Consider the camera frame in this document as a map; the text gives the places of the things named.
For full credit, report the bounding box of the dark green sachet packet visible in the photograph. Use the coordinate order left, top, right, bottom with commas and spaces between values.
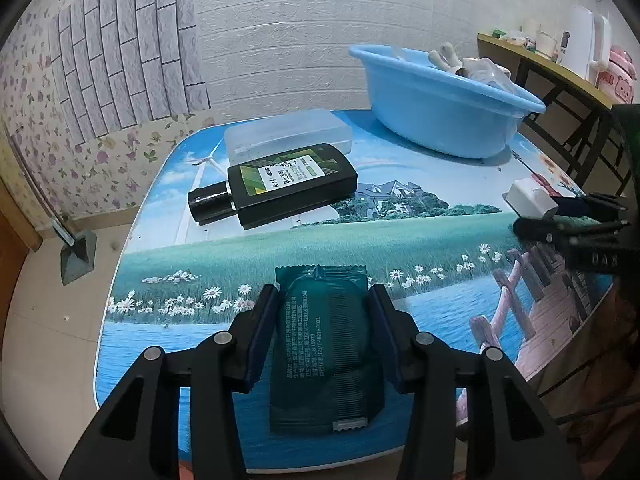
269, 266, 384, 436

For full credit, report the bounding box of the white small box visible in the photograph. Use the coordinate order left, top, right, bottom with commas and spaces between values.
503, 179, 559, 220

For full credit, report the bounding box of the yellow side table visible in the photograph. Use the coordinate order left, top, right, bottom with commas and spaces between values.
477, 32, 632, 196

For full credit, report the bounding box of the pink appliance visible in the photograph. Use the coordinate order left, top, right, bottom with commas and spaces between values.
597, 46, 637, 104

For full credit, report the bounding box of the blue plastic basin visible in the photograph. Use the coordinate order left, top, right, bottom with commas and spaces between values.
348, 44, 546, 159

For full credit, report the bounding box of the white electric kettle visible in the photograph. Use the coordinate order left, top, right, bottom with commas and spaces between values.
558, 6, 612, 84

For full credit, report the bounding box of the white rabbit plush toy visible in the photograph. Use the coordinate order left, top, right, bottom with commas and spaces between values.
428, 42, 516, 94

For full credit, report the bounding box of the black green-label bottle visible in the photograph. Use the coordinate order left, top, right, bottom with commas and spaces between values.
188, 143, 358, 230

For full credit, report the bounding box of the clear plastic lidded box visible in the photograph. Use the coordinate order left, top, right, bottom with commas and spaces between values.
224, 108, 352, 166

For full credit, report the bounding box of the green dustpan with handle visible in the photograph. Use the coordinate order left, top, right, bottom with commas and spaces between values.
4, 131, 98, 286

